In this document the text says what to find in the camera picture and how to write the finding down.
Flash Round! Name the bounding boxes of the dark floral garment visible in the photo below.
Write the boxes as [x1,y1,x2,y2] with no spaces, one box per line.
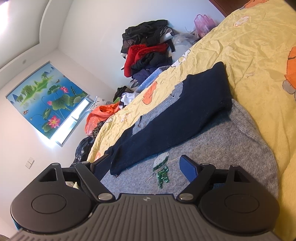
[70,137,94,167]

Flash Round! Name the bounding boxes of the clear plastic bag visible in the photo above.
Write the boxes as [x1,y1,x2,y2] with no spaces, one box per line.
[172,33,199,55]

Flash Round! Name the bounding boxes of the pile of dark and red clothes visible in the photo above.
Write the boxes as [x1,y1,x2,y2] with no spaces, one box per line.
[120,20,175,88]

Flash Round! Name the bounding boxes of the grey and navy knit sweater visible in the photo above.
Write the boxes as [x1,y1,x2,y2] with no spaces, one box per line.
[101,62,278,196]

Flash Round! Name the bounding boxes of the pink plastic bag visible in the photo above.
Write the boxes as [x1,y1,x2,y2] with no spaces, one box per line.
[194,14,216,38]

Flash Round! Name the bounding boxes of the white wall switch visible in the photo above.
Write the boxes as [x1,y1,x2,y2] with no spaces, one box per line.
[25,158,34,169]

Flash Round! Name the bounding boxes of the lotus painting window blind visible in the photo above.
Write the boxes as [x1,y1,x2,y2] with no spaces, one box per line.
[6,62,92,139]

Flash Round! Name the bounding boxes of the yellow patterned bed quilt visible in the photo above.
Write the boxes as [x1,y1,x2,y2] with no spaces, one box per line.
[88,1,295,240]

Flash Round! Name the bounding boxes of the orange plastic bag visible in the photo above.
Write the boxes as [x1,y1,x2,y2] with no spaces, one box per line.
[84,102,120,136]

